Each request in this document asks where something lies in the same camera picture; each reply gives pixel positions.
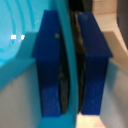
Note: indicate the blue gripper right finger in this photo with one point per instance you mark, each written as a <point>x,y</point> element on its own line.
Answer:
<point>95,73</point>

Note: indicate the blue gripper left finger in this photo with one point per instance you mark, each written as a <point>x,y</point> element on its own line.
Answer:
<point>50,66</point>

